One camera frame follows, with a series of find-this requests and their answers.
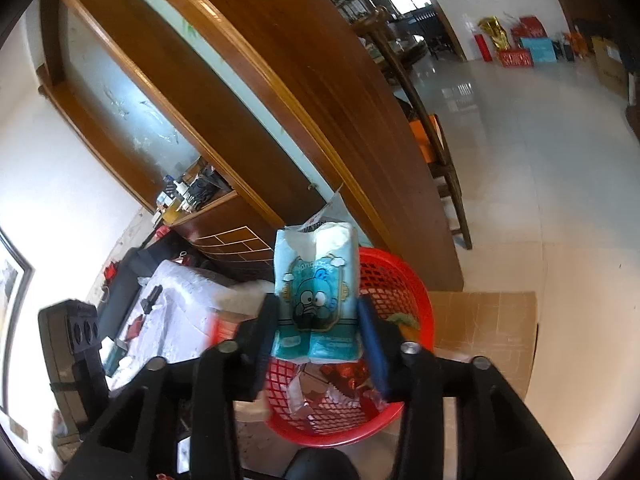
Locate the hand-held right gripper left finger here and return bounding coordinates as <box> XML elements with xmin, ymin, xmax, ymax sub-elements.
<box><xmin>60</xmin><ymin>292</ymin><xmax>282</xmax><ymax>480</ymax></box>

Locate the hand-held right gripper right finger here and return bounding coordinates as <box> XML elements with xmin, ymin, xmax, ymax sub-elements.
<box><xmin>356</xmin><ymin>295</ymin><xmax>576</xmax><ymax>480</ymax></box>

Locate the red plastic basket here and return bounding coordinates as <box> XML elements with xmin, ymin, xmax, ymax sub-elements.
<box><xmin>262</xmin><ymin>247</ymin><xmax>435</xmax><ymax>448</ymax></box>

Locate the framed horse painting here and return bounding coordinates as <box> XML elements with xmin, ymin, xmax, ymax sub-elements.
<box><xmin>0</xmin><ymin>230</ymin><xmax>34</xmax><ymax>416</ymax></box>

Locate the black leather sofa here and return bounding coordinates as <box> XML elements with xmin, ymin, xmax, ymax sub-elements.
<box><xmin>97</xmin><ymin>247</ymin><xmax>151</xmax><ymax>331</ymax></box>

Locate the lilac floral tablecloth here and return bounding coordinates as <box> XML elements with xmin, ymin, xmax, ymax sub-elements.
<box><xmin>107</xmin><ymin>260</ymin><xmax>271</xmax><ymax>391</ymax></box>

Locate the black object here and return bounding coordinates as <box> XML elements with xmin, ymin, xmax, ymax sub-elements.
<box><xmin>141</xmin><ymin>285</ymin><xmax>164</xmax><ymax>314</ymax></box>

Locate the wooden chair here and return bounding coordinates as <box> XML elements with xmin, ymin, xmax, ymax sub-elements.
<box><xmin>367</xmin><ymin>7</ymin><xmax>473</xmax><ymax>251</ymax></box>

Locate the etched glass panel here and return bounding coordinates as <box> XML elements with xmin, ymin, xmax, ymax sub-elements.
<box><xmin>65</xmin><ymin>10</ymin><xmax>201</xmax><ymax>186</ymax></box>

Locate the wooden partition cabinet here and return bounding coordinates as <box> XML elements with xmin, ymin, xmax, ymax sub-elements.
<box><xmin>37</xmin><ymin>0</ymin><xmax>466</xmax><ymax>293</ymax></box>

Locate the gold foil bag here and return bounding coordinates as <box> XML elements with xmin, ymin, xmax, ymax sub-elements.
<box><xmin>477</xmin><ymin>17</ymin><xmax>511</xmax><ymax>51</ymax></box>

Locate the teal box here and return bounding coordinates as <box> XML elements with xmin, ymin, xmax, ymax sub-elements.
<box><xmin>520</xmin><ymin>37</ymin><xmax>556</xmax><ymax>63</ymax></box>

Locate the brown cardboard box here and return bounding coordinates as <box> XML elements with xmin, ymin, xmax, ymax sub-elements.
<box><xmin>592</xmin><ymin>35</ymin><xmax>629</xmax><ymax>97</ymax></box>

